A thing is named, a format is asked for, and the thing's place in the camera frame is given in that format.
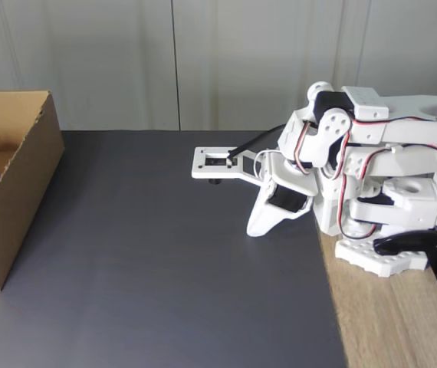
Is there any brown cardboard box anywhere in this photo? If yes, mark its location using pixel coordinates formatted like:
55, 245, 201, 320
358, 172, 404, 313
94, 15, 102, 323
0, 90, 66, 294

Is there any dark grey table mat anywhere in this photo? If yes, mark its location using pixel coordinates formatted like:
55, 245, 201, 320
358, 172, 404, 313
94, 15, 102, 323
0, 130, 348, 368

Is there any thin white wire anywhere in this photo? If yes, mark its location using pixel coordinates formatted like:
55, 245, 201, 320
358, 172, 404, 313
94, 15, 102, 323
253, 149, 281, 178

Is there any black camera cable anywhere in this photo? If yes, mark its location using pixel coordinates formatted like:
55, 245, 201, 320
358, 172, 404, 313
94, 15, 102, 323
225, 123, 286, 160

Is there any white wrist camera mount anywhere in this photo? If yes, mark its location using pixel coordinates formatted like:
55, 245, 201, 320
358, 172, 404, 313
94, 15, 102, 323
191, 145, 271, 188

